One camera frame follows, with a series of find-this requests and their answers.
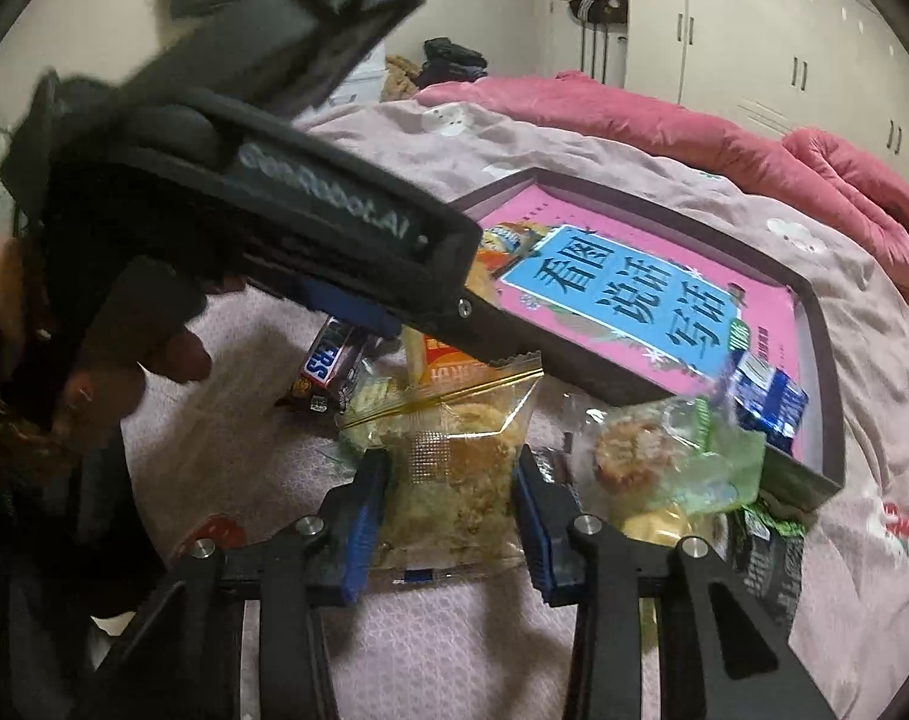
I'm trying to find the small clear cake packet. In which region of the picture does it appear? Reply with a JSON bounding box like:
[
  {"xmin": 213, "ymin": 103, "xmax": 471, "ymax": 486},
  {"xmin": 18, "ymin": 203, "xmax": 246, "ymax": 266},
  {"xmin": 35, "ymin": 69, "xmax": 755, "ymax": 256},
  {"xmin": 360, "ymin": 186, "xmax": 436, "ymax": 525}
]
[{"xmin": 338, "ymin": 379, "xmax": 406, "ymax": 455}]

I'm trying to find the dark clothes pile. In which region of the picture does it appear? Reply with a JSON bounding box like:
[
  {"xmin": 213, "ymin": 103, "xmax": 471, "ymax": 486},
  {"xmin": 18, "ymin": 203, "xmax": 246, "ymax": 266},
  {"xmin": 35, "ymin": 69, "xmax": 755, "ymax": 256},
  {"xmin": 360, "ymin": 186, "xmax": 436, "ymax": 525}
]
[{"xmin": 416, "ymin": 36, "xmax": 491, "ymax": 87}]

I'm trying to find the white wardrobe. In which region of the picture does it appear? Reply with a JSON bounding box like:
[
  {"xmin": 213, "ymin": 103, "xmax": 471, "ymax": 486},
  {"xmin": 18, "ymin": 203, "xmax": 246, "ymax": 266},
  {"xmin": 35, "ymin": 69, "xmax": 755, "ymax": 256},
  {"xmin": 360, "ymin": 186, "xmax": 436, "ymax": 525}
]
[{"xmin": 625, "ymin": 0, "xmax": 909, "ymax": 188}]

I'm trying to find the pink quilt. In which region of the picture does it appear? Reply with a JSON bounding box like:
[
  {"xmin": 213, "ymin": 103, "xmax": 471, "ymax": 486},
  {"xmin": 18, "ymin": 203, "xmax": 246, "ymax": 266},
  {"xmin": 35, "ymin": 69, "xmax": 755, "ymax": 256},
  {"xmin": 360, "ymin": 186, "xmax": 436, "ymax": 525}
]
[{"xmin": 415, "ymin": 70, "xmax": 909, "ymax": 305}]

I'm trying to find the black and green snack packet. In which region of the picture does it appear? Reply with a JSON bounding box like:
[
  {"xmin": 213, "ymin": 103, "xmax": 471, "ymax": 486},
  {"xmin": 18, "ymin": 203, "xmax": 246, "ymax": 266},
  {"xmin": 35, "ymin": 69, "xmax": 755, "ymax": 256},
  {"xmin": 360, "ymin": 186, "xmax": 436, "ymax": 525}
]
[{"xmin": 730, "ymin": 502, "xmax": 809, "ymax": 631}]

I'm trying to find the brown chocolate bar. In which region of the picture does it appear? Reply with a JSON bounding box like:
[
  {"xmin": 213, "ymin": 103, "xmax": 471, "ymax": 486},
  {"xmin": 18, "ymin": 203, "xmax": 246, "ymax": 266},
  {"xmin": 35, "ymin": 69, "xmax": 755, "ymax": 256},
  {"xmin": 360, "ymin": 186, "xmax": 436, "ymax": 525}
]
[{"xmin": 278, "ymin": 315, "xmax": 380, "ymax": 415}]

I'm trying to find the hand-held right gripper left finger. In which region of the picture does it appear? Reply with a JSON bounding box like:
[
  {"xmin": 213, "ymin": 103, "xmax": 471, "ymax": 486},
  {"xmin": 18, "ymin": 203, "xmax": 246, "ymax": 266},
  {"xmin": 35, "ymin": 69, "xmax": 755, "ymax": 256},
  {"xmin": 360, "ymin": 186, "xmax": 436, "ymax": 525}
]
[{"xmin": 79, "ymin": 448, "xmax": 394, "ymax": 720}]

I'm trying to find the purple printed bed sheet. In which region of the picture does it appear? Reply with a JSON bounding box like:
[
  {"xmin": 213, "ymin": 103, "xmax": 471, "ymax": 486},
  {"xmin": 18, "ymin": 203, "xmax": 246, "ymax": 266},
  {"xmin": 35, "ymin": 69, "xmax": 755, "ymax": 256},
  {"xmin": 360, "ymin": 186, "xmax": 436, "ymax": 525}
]
[{"xmin": 120, "ymin": 97, "xmax": 909, "ymax": 720}]

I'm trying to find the orange snack packet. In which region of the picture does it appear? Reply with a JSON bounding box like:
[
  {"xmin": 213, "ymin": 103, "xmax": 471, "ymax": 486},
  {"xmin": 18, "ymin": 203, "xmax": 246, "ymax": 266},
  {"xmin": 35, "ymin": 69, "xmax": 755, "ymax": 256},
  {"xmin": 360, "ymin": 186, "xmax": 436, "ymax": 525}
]
[{"xmin": 420, "ymin": 330, "xmax": 500, "ymax": 391}]

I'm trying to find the grey cardboard box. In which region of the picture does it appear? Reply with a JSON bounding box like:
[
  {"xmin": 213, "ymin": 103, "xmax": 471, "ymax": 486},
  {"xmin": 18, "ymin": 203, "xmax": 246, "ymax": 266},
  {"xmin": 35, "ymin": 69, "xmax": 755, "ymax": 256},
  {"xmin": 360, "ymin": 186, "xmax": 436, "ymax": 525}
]
[{"xmin": 446, "ymin": 165, "xmax": 849, "ymax": 500}]

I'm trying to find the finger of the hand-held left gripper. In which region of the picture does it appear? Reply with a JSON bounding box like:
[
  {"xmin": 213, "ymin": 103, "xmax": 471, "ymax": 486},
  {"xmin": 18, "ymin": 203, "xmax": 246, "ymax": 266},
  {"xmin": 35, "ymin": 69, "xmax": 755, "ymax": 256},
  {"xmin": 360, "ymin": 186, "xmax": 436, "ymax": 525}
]
[
  {"xmin": 290, "ymin": 276, "xmax": 409, "ymax": 340},
  {"xmin": 401, "ymin": 286, "xmax": 547, "ymax": 374}
]

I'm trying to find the green packet with yellow cake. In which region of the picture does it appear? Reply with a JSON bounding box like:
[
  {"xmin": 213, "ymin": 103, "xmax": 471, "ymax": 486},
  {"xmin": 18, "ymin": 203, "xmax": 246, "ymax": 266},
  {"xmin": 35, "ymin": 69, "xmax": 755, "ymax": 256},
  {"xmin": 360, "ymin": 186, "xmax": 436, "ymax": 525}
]
[{"xmin": 619, "ymin": 420, "xmax": 770, "ymax": 548}]

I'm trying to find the yellow snack packet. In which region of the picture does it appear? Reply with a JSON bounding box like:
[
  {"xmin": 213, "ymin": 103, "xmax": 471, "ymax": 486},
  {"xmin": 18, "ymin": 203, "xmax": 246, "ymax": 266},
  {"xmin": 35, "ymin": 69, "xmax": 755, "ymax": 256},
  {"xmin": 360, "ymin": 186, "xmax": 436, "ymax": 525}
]
[{"xmin": 465, "ymin": 221, "xmax": 545, "ymax": 308}]

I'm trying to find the pink book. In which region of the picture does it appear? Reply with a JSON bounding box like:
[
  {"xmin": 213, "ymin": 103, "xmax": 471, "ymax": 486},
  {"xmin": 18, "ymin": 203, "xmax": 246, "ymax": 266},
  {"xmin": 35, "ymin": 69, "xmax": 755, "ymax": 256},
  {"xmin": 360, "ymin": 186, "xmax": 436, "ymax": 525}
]
[{"xmin": 476, "ymin": 180, "xmax": 804, "ymax": 458}]

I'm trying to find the white drawer unit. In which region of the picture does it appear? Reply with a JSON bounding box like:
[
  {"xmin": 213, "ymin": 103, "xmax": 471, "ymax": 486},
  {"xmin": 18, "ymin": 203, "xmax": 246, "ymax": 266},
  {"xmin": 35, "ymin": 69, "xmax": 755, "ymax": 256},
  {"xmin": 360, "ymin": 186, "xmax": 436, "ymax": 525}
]
[{"xmin": 326, "ymin": 41, "xmax": 389, "ymax": 110}]

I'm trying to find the brown knitted cloth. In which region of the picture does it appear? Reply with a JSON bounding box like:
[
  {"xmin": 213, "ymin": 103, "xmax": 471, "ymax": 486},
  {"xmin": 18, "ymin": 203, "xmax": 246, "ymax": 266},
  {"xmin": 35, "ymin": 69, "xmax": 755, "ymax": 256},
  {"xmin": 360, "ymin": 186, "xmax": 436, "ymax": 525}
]
[{"xmin": 381, "ymin": 52, "xmax": 425, "ymax": 101}]

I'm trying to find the clear pastry bag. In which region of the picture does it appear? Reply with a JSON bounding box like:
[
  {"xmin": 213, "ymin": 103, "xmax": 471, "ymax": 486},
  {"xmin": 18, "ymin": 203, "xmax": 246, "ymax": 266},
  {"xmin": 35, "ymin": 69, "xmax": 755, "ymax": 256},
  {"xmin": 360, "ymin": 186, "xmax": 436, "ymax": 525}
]
[{"xmin": 341, "ymin": 356, "xmax": 545, "ymax": 578}]

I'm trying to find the person's left hand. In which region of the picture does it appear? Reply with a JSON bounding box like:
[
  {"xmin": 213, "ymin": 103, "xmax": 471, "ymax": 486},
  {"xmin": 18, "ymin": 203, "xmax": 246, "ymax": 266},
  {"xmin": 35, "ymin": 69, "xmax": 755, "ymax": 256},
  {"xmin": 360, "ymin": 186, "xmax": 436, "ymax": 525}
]
[{"xmin": 56, "ymin": 255, "xmax": 215, "ymax": 436}]

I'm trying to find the blue snack packet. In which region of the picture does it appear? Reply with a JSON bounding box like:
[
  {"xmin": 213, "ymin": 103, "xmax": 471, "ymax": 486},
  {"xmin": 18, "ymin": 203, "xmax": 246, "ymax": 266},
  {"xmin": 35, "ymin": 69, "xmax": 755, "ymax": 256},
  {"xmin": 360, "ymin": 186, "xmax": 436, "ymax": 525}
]
[{"xmin": 724, "ymin": 356, "xmax": 811, "ymax": 455}]

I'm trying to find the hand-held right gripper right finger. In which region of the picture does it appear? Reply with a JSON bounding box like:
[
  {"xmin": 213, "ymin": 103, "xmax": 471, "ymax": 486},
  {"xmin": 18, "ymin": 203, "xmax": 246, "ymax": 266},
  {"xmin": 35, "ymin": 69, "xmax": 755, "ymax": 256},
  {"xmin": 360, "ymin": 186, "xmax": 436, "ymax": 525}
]
[{"xmin": 514, "ymin": 445, "xmax": 838, "ymax": 720}]

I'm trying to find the clear cookie packet green label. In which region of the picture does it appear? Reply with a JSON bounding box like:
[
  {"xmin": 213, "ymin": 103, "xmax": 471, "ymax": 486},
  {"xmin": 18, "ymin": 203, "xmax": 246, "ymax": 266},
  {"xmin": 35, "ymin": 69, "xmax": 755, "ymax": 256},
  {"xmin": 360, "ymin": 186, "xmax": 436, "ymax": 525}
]
[{"xmin": 574, "ymin": 394, "xmax": 725, "ymax": 507}]

